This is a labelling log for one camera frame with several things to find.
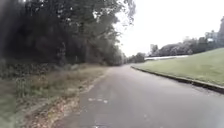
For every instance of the wood of dark trees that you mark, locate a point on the wood of dark trees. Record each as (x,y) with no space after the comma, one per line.
(60,33)

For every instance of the grass verge with leaves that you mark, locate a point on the grass verge with leaves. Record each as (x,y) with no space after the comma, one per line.
(43,91)

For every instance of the dark stone kerb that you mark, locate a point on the dark stone kerb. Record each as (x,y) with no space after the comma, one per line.
(186,80)

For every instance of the pale building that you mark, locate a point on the pale building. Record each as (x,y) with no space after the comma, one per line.
(211,35)

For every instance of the distant row of trees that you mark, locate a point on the distant row of trees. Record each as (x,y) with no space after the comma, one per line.
(183,48)

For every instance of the grey asphalt path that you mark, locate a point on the grey asphalt path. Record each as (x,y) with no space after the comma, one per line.
(143,100)

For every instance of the grass slope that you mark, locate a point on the grass slope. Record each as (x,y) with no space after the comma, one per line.
(196,66)

